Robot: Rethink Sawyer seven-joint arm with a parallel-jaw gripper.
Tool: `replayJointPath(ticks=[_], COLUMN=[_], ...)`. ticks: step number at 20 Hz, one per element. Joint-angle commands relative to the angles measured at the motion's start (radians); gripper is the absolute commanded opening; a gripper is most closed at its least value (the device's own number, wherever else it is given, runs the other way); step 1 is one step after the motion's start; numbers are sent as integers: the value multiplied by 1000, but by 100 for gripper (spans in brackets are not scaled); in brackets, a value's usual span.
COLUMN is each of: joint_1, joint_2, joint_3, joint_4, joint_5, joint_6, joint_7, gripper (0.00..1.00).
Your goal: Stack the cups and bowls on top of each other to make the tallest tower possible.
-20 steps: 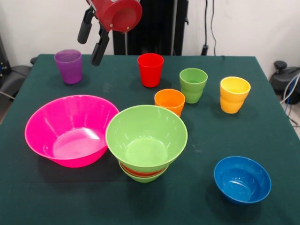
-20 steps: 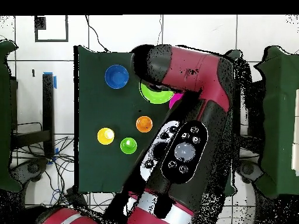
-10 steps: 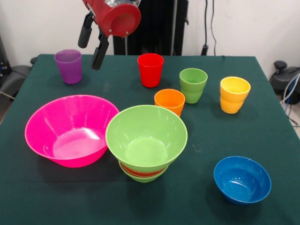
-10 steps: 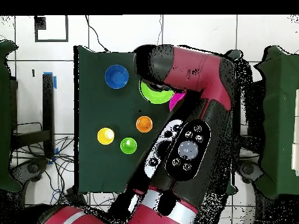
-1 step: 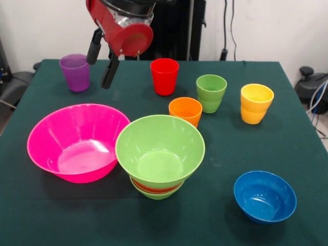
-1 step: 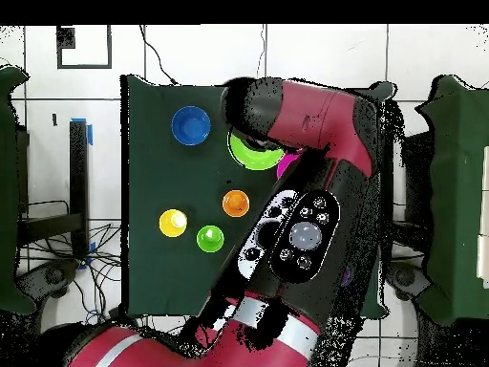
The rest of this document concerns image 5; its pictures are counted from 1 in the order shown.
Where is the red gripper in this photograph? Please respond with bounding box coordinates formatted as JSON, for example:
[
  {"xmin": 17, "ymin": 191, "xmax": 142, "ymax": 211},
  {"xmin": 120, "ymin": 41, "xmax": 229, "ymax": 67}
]
[{"xmin": 86, "ymin": 0, "xmax": 154, "ymax": 90}]

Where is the large pink bowl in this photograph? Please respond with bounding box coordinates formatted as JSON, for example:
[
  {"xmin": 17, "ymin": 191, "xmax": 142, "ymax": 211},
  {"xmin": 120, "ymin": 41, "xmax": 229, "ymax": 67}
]
[{"xmin": 27, "ymin": 103, "xmax": 131, "ymax": 184}]

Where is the large green bowl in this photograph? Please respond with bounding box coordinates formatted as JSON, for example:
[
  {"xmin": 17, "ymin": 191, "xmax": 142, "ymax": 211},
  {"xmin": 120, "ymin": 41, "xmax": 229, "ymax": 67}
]
[{"xmin": 115, "ymin": 114, "xmax": 206, "ymax": 184}]

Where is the red bowl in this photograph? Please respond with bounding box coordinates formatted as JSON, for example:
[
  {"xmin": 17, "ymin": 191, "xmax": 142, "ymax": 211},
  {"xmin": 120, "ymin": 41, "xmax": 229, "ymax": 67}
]
[{"xmin": 132, "ymin": 177, "xmax": 184, "ymax": 194}]

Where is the purple cup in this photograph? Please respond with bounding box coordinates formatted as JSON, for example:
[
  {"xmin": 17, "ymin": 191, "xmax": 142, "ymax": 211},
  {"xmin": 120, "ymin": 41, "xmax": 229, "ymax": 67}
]
[{"xmin": 58, "ymin": 53, "xmax": 91, "ymax": 93}]

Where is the red cup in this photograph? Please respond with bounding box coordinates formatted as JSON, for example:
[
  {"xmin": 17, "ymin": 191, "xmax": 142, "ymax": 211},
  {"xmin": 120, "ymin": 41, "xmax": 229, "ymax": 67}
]
[{"xmin": 150, "ymin": 58, "xmax": 179, "ymax": 97}]

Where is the black wheeled base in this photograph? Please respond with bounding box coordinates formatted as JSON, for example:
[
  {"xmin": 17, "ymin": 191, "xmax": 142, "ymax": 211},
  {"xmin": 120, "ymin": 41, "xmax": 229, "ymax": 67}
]
[
  {"xmin": 294, "ymin": 66, "xmax": 328, "ymax": 105},
  {"xmin": 0, "ymin": 71, "xmax": 35, "ymax": 107}
]

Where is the orange cup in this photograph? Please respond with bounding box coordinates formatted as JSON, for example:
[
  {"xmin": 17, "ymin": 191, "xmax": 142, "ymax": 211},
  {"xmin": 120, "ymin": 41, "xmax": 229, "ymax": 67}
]
[{"xmin": 168, "ymin": 97, "xmax": 203, "ymax": 129}]

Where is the green cup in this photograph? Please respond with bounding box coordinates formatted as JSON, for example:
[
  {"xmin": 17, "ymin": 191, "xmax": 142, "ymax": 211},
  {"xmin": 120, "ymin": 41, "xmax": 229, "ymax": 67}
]
[{"xmin": 196, "ymin": 74, "xmax": 228, "ymax": 114}]

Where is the small green bowl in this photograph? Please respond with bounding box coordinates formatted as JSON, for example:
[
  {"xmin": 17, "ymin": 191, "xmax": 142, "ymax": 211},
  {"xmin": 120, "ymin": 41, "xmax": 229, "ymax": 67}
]
[{"xmin": 130, "ymin": 176, "xmax": 183, "ymax": 201}]

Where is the dark green tablecloth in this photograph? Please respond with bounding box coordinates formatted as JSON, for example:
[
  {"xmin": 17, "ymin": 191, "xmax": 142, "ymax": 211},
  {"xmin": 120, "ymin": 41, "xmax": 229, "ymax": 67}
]
[{"xmin": 0, "ymin": 59, "xmax": 328, "ymax": 246}]

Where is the yellow cup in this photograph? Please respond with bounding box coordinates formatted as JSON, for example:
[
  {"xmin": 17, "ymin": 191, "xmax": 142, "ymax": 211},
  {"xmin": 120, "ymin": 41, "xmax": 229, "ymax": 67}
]
[{"xmin": 240, "ymin": 83, "xmax": 275, "ymax": 125}]

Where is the blue bowl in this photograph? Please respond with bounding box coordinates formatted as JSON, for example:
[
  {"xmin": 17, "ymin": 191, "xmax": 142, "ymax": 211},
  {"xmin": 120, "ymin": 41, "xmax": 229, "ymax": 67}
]
[{"xmin": 233, "ymin": 171, "xmax": 297, "ymax": 226}]

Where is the black cable with plug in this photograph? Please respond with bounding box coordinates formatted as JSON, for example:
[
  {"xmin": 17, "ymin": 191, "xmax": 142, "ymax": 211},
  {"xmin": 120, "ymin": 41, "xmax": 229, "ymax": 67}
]
[{"xmin": 220, "ymin": 0, "xmax": 229, "ymax": 62}]

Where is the thin black cable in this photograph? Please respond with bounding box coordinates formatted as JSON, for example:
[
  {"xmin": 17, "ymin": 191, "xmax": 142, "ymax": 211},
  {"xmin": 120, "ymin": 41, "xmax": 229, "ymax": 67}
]
[{"xmin": 230, "ymin": 0, "xmax": 247, "ymax": 64}]

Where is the blue cable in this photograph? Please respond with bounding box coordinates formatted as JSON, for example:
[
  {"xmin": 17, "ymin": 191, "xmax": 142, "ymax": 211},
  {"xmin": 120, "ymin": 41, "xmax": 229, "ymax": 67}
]
[{"xmin": 309, "ymin": 81, "xmax": 328, "ymax": 116}]

